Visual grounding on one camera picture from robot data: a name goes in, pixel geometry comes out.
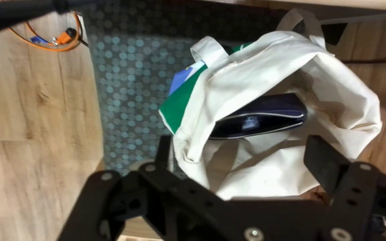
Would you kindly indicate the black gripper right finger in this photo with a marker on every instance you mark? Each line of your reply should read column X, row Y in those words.
column 351, row 186

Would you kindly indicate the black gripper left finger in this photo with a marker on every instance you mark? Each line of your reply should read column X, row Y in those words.
column 107, row 200

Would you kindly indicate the white cloth tote bag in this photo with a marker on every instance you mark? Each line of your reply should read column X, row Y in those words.
column 292, row 59

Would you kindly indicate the dark pouch inside bag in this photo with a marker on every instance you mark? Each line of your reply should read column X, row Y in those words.
column 262, row 115

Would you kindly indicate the blue patterned rug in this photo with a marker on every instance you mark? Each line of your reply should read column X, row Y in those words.
column 136, row 46

